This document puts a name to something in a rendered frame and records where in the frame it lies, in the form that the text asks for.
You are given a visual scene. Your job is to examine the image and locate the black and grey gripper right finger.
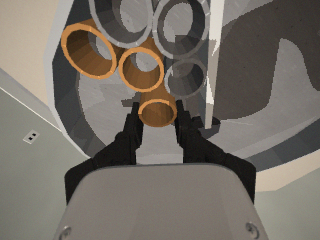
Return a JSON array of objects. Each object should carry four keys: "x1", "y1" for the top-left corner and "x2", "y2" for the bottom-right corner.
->
[{"x1": 174, "y1": 100, "x2": 256, "y2": 205}]

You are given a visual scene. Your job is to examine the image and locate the bronze bushing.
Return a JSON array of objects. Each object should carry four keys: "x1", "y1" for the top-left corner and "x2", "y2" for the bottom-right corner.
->
[
  {"x1": 61, "y1": 18, "x2": 125, "y2": 80},
  {"x1": 118, "y1": 37, "x2": 164, "y2": 92},
  {"x1": 138, "y1": 79, "x2": 177, "y2": 127}
]

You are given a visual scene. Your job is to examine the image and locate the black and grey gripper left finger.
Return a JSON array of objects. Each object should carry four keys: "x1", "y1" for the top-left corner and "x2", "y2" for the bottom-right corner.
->
[{"x1": 64, "y1": 102, "x2": 144, "y2": 205}]

